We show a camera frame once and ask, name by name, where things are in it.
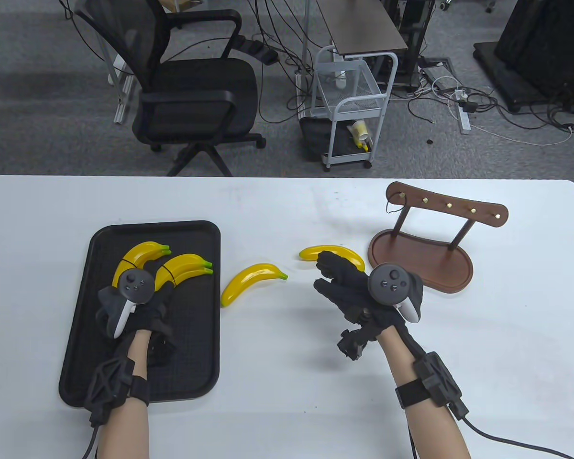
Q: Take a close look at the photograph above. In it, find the person's left hand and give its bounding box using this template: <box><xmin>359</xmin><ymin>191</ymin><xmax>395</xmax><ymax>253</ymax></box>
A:
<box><xmin>106</xmin><ymin>287</ymin><xmax>177</xmax><ymax>347</ymax></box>

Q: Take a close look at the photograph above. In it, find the person's right hand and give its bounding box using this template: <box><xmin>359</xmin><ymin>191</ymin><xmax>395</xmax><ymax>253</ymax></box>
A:
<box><xmin>314</xmin><ymin>252</ymin><xmax>408</xmax><ymax>342</ymax></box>

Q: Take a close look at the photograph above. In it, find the yellow plastic banana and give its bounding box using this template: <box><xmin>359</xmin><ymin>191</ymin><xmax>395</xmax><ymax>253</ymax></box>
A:
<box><xmin>114</xmin><ymin>241</ymin><xmax>171</xmax><ymax>287</ymax></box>
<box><xmin>120</xmin><ymin>248</ymin><xmax>172</xmax><ymax>276</ymax></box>
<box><xmin>221</xmin><ymin>263</ymin><xmax>288</xmax><ymax>308</ymax></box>
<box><xmin>154</xmin><ymin>253</ymin><xmax>213</xmax><ymax>290</ymax></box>
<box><xmin>299</xmin><ymin>245</ymin><xmax>365</xmax><ymax>271</ymax></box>
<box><xmin>165</xmin><ymin>265</ymin><xmax>214</xmax><ymax>290</ymax></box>

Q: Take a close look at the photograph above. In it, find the black right forearm tracker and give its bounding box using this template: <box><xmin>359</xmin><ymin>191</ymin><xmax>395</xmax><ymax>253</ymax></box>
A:
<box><xmin>395</xmin><ymin>352</ymin><xmax>470</xmax><ymax>421</ymax></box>

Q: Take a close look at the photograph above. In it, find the person's left forearm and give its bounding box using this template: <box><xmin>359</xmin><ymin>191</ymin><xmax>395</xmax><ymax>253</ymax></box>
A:
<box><xmin>96</xmin><ymin>330</ymin><xmax>152</xmax><ymax>459</ymax></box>

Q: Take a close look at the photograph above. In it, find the person's right forearm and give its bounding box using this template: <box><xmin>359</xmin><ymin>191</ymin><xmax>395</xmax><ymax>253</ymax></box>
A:
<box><xmin>375</xmin><ymin>328</ymin><xmax>472</xmax><ymax>459</ymax></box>

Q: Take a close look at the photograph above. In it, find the black left forearm tracker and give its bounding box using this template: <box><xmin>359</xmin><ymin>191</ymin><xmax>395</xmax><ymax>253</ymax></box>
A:
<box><xmin>83</xmin><ymin>359</ymin><xmax>150</xmax><ymax>428</ymax></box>

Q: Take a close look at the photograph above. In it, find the grey left hand controller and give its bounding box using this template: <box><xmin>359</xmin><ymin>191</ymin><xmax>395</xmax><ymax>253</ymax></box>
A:
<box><xmin>97</xmin><ymin>269</ymin><xmax>155</xmax><ymax>339</ymax></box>

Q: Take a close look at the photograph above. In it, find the grey hand controller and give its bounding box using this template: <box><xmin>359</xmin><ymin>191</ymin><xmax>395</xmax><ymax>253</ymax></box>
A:
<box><xmin>97</xmin><ymin>269</ymin><xmax>155</xmax><ymax>339</ymax></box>
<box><xmin>367</xmin><ymin>263</ymin><xmax>424</xmax><ymax>325</ymax></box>

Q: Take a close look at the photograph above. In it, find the grey right hand controller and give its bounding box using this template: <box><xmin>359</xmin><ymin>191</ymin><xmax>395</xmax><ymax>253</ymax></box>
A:
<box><xmin>367</xmin><ymin>263</ymin><xmax>424</xmax><ymax>325</ymax></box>

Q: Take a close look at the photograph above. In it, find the black plastic tray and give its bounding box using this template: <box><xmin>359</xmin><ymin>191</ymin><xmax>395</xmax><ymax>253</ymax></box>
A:
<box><xmin>59</xmin><ymin>220</ymin><xmax>221</xmax><ymax>408</ymax></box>

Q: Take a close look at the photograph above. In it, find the brown wooden hook stand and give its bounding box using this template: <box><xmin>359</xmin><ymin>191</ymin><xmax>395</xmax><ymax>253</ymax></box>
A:
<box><xmin>367</xmin><ymin>181</ymin><xmax>509</xmax><ymax>293</ymax></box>

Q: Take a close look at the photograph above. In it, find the black mesh office chair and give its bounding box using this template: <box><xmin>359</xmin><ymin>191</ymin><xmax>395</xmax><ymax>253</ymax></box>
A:
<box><xmin>73</xmin><ymin>0</ymin><xmax>267</xmax><ymax>177</ymax></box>

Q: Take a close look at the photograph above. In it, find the grey floor socket box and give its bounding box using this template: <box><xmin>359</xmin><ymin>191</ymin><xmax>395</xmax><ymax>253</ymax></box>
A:
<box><xmin>419</xmin><ymin>60</ymin><xmax>455</xmax><ymax>92</ymax></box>

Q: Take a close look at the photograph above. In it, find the brown side table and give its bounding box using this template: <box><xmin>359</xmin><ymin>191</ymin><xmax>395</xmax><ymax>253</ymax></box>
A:
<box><xmin>316</xmin><ymin>0</ymin><xmax>408</xmax><ymax>60</ymax></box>

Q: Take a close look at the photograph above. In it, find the black equipment stand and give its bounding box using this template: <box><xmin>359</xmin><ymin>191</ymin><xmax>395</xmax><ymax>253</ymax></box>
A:
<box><xmin>474</xmin><ymin>0</ymin><xmax>574</xmax><ymax>113</ymax></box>

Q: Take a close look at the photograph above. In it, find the brown cardboard box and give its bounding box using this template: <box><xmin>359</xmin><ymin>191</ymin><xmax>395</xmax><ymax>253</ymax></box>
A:
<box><xmin>160</xmin><ymin>0</ymin><xmax>206</xmax><ymax>13</ymax></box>

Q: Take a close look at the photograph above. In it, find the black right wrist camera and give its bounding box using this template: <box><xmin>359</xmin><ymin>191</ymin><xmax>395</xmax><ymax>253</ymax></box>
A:
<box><xmin>336</xmin><ymin>328</ymin><xmax>369</xmax><ymax>362</ymax></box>

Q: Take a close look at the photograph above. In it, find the black left tracker cable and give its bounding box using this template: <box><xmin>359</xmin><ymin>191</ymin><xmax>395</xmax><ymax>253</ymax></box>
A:
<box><xmin>81</xmin><ymin>425</ymin><xmax>102</xmax><ymax>459</ymax></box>

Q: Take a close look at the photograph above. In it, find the black tracker cable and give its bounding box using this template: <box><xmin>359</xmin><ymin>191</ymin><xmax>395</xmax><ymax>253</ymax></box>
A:
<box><xmin>81</xmin><ymin>425</ymin><xmax>102</xmax><ymax>459</ymax></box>
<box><xmin>409</xmin><ymin>414</ymin><xmax>574</xmax><ymax>459</ymax></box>

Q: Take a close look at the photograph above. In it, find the white wire cart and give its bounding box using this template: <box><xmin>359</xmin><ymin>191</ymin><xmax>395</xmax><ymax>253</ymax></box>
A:
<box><xmin>312</xmin><ymin>45</ymin><xmax>398</xmax><ymax>172</ymax></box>

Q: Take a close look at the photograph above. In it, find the white aluminium frame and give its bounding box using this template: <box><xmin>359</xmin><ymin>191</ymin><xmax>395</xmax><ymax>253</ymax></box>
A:
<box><xmin>107</xmin><ymin>53</ymin><xmax>137</xmax><ymax>125</ymax></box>

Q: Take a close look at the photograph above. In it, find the black right tracker cable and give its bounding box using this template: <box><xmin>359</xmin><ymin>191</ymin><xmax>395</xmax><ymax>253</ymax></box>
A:
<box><xmin>409</xmin><ymin>414</ymin><xmax>574</xmax><ymax>459</ymax></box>

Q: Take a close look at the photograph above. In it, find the white floor cable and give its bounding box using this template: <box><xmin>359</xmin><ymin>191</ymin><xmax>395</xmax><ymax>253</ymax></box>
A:
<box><xmin>468</xmin><ymin>120</ymin><xmax>574</xmax><ymax>147</ymax></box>

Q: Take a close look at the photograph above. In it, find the black desk frame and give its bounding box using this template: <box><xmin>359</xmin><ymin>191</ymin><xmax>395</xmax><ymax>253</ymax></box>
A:
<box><xmin>383</xmin><ymin>0</ymin><xmax>436</xmax><ymax>91</ymax></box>

